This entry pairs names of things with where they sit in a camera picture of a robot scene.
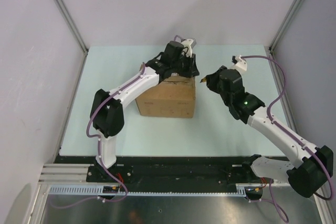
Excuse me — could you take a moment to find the grey slotted cable duct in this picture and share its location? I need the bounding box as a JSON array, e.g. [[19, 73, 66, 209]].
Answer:
[[48, 185, 246, 197]]

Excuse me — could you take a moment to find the right aluminium frame post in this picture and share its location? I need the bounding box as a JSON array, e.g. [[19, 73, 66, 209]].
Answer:
[[268, 0, 304, 51]]

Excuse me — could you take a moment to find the aluminium frame post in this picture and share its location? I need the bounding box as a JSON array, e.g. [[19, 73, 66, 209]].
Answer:
[[268, 0, 304, 51], [53, 0, 88, 55]]

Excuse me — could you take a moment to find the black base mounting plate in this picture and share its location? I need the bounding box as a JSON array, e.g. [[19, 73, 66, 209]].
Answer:
[[55, 155, 261, 185]]

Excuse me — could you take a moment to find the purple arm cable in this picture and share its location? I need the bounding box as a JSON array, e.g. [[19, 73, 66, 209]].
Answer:
[[49, 34, 184, 208], [241, 54, 332, 222]]

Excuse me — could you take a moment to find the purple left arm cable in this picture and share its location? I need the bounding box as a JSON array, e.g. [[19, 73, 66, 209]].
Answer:
[[49, 34, 184, 208]]

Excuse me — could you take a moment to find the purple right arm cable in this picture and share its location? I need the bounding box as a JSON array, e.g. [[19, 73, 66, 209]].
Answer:
[[241, 54, 332, 222]]

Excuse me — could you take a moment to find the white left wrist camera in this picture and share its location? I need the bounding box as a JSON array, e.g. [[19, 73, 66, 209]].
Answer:
[[181, 38, 196, 57]]

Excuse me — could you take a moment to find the brown cardboard express box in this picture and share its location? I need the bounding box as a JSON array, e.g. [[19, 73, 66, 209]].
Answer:
[[136, 76, 196, 119]]

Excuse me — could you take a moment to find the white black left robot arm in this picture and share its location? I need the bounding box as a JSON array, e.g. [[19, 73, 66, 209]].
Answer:
[[86, 38, 199, 182]]

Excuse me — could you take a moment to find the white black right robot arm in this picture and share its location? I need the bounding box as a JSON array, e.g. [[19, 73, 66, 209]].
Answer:
[[201, 62, 333, 198]]

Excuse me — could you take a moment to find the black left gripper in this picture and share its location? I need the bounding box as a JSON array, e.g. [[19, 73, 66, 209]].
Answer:
[[171, 52, 198, 78]]

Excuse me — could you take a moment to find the aluminium frame rail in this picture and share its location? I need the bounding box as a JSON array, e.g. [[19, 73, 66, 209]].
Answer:
[[38, 164, 90, 185]]

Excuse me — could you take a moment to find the left aluminium frame post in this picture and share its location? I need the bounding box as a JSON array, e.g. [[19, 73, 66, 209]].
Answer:
[[53, 0, 88, 55]]

